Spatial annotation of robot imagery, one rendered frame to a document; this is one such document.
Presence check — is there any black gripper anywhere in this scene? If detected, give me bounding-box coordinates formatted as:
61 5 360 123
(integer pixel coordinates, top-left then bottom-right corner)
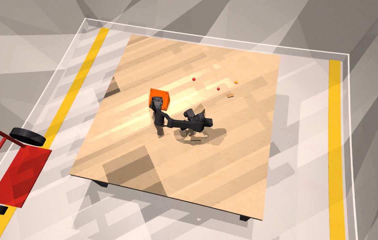
181 113 205 130

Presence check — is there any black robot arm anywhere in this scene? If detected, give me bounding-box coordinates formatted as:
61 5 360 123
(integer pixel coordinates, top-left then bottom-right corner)
151 96 213 132

